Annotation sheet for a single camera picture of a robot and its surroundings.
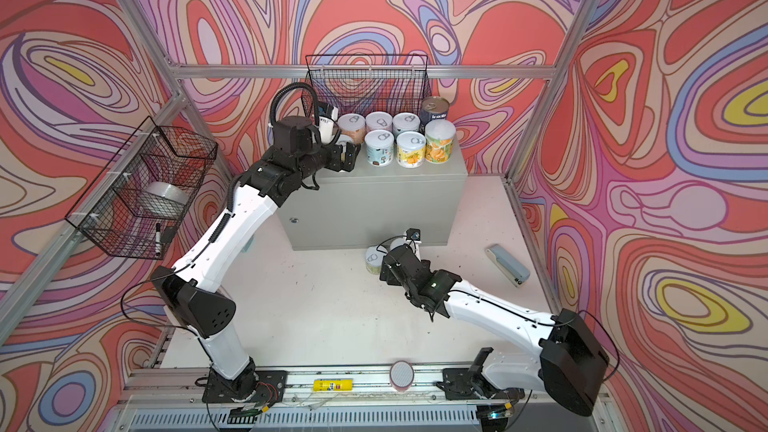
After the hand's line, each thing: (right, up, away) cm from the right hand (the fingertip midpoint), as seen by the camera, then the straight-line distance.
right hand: (399, 268), depth 83 cm
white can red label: (0, +6, +12) cm, 13 cm away
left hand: (-14, +35, -10) cm, 39 cm away
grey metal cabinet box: (-9, +17, +7) cm, 21 cm away
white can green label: (-7, +1, +8) cm, 11 cm away
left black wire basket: (-63, +18, -12) cm, 67 cm away
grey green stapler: (+35, -2, +6) cm, 36 cm away
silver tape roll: (-57, +19, -12) cm, 62 cm away
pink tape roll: (0, -23, -12) cm, 26 cm away
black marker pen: (-60, +9, -11) cm, 61 cm away
